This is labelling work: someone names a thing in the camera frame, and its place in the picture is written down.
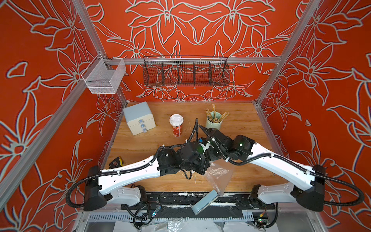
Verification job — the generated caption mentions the clear plastic carrier bag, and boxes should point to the clear plastic carrier bag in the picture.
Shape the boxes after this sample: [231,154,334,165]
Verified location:
[204,159,235,196]

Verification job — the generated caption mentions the red milk tea cup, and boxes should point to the red milk tea cup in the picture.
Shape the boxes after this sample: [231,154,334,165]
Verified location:
[169,114,184,137]

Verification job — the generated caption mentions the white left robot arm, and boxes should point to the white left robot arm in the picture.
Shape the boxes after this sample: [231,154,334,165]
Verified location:
[66,141,210,211]

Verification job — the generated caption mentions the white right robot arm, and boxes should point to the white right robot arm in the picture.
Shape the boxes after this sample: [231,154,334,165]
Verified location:
[199,126,365,212]

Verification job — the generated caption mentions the mint green tin canister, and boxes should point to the mint green tin canister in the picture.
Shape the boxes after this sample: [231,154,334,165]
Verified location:
[205,112,222,130]

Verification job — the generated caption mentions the wooden stir sticks bundle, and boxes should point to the wooden stir sticks bundle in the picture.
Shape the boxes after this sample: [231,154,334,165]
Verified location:
[204,104,230,123]

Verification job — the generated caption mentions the light blue foot pedal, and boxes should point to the light blue foot pedal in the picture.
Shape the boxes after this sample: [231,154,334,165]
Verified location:
[191,190,218,216]

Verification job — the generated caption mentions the white mini drawer box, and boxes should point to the white mini drawer box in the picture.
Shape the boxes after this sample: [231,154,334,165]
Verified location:
[123,102,156,135]

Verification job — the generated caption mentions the black yellow tape measure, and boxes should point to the black yellow tape measure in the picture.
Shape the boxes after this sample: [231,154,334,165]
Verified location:
[109,157,124,169]

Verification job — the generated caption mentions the black wire wall basket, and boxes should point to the black wire wall basket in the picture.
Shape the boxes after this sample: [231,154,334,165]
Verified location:
[143,55,231,87]

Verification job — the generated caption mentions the white wire mesh basket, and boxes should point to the white wire mesh basket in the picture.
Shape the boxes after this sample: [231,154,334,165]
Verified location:
[82,53,127,94]

